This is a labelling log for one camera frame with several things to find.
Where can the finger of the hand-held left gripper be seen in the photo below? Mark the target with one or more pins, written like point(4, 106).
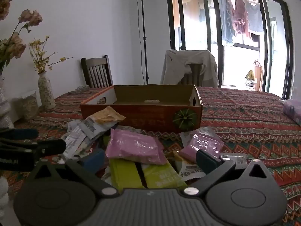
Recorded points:
point(53, 147)
point(21, 133)

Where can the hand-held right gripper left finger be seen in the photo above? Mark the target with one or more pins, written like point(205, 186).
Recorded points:
point(94, 161)

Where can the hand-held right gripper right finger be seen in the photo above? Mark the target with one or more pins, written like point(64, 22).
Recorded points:
point(207, 162)

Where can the small pink snack packet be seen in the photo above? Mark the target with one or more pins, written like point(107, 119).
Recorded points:
point(202, 143)

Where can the white printed snack packet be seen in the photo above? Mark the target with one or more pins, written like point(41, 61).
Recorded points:
point(76, 146)
point(75, 126)

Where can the large pink snack packet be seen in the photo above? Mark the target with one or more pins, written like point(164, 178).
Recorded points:
point(134, 146)

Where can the light green snack packet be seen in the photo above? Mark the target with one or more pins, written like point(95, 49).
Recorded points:
point(164, 176)

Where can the yellow and white snack packet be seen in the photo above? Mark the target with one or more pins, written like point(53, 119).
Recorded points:
point(105, 117)

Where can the orange cardboard box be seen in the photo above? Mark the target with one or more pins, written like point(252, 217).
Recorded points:
point(150, 120)

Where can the tan and white snack packet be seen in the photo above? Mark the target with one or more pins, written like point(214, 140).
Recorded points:
point(188, 171)

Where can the glass jar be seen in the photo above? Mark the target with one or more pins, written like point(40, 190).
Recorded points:
point(29, 106)

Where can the white wrapped vase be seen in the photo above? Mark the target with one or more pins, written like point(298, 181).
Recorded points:
point(4, 108)

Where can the silver snack packet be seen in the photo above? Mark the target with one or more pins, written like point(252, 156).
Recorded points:
point(237, 161)

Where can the floral ceramic vase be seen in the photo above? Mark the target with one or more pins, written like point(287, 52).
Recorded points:
point(45, 91)

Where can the crumpled grey cloth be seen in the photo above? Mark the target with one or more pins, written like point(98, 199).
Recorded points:
point(82, 87)

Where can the yellow flower branches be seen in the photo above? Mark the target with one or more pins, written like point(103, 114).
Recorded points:
point(41, 63)

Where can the dark wooden chair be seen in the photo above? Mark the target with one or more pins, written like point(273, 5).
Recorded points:
point(96, 62)
point(195, 75)

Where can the yellow toy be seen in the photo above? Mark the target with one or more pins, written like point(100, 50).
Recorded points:
point(250, 75)

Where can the purple tissue pack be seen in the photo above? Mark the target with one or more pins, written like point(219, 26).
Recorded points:
point(292, 110)

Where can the wooden board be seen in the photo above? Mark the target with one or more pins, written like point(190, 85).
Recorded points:
point(258, 75)

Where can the chair draped with jacket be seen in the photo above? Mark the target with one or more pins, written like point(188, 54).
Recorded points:
point(174, 66)

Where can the pink flowers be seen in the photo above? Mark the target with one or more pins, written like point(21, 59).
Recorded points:
point(30, 16)

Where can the small hanging dark garment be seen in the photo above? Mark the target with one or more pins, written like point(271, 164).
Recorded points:
point(255, 40)

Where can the hanging blue-grey garment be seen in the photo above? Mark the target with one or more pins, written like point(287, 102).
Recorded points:
point(227, 23)

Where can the small hanging grey-blue garment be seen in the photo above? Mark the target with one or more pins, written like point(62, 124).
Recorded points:
point(203, 15)

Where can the hanging grey-blue shirt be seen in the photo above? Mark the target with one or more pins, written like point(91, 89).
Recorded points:
point(255, 16)

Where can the hanging maroon shirt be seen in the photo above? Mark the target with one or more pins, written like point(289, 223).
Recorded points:
point(239, 11)

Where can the hanging orange garment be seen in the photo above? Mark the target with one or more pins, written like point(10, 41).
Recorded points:
point(184, 7)

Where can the hanging beige garment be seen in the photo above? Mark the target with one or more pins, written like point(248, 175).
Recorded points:
point(192, 4)

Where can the black sliding door frame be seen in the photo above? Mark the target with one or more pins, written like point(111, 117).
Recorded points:
point(218, 28)

